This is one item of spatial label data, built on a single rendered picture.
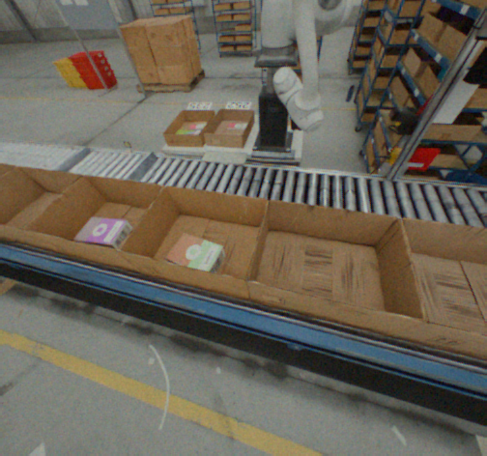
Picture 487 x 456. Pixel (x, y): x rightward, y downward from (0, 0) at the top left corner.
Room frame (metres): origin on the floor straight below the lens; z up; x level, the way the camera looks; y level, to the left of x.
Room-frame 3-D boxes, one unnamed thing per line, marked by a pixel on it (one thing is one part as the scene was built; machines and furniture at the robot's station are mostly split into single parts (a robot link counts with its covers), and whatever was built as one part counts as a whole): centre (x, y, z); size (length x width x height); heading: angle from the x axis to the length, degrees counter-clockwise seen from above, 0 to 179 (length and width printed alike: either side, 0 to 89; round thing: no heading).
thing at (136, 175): (1.08, 0.65, 0.77); 0.46 x 0.01 x 0.09; 160
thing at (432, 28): (1.74, -1.57, 1.19); 0.40 x 0.30 x 0.10; 159
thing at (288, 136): (1.32, -0.27, 0.91); 0.26 x 0.26 x 0.33; 72
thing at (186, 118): (1.57, 0.32, 0.80); 0.38 x 0.28 x 0.10; 164
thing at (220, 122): (1.50, 0.02, 0.80); 0.38 x 0.28 x 0.10; 160
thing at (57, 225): (0.54, 0.52, 0.97); 0.39 x 0.29 x 0.17; 70
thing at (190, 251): (0.36, 0.18, 0.92); 0.16 x 0.11 x 0.07; 61
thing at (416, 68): (1.75, -1.57, 0.99); 0.40 x 0.30 x 0.10; 158
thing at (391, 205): (0.57, -0.72, 0.73); 0.52 x 0.05 x 0.05; 160
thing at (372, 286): (0.27, -0.22, 0.97); 0.39 x 0.29 x 0.17; 70
